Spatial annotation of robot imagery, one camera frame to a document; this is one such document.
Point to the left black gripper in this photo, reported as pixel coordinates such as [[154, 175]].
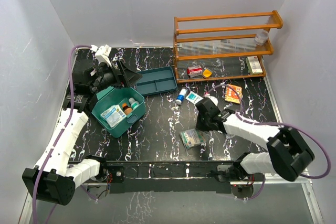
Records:
[[129, 76]]

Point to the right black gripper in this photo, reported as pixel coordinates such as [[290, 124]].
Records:
[[199, 126]]

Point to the white green cap bottle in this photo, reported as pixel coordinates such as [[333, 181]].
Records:
[[134, 103]]

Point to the brown medicine bottle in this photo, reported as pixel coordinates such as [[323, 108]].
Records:
[[127, 109]]

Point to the white blue gauze packet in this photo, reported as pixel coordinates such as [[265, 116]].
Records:
[[113, 115]]

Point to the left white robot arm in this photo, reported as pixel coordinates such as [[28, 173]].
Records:
[[52, 179]]

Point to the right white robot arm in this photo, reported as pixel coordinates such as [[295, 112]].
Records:
[[286, 152]]

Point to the teal white medicine sachet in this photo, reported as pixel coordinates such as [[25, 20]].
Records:
[[193, 97]]

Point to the red white medicine box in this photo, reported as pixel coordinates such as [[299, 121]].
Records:
[[194, 71]]

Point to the white green medicine box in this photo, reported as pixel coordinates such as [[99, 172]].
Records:
[[254, 66]]

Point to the dark teal divider tray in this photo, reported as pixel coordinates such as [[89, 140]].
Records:
[[155, 81]]

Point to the clear bag of bandages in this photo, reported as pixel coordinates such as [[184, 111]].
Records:
[[193, 138]]

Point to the orange notepad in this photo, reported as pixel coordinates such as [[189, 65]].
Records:
[[233, 94]]

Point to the white blue pill bottle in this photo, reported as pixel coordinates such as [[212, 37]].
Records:
[[181, 96]]

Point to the yellow orange small object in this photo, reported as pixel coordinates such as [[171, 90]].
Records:
[[207, 73]]

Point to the orange wooden shelf rack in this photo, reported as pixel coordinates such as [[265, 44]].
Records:
[[221, 44]]

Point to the clear plastic cup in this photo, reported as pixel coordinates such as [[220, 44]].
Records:
[[261, 37]]

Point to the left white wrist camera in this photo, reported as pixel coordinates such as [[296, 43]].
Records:
[[102, 53]]

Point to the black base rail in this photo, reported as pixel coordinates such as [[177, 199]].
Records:
[[167, 176]]

